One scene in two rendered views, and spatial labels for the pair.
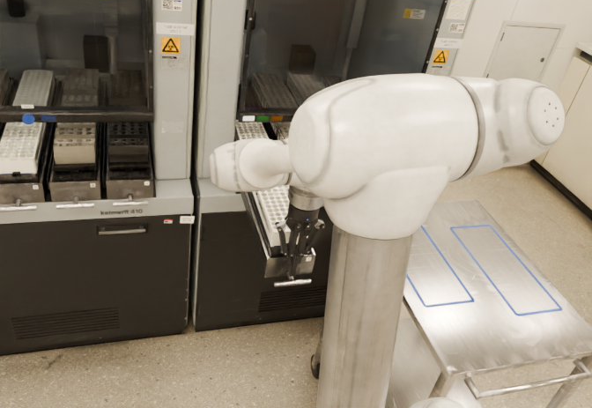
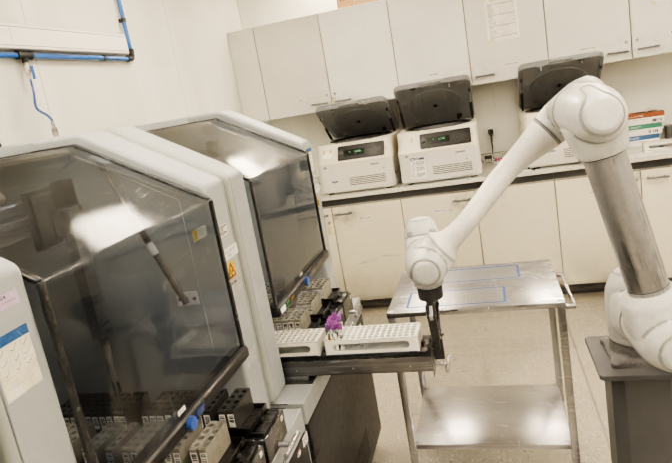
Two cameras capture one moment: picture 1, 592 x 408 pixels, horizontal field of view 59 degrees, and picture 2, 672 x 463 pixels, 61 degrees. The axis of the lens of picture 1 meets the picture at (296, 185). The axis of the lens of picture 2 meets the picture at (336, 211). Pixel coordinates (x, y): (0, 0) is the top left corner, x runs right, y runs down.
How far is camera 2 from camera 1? 1.43 m
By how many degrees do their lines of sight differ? 53
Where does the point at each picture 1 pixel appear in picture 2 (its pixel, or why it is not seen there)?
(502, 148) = not seen: hidden behind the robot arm
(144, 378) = not seen: outside the picture
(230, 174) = (443, 261)
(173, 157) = (259, 390)
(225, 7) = (243, 216)
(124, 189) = (274, 438)
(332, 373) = (644, 236)
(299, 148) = (603, 119)
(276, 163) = (472, 222)
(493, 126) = not seen: hidden behind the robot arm
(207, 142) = (268, 355)
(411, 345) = (451, 403)
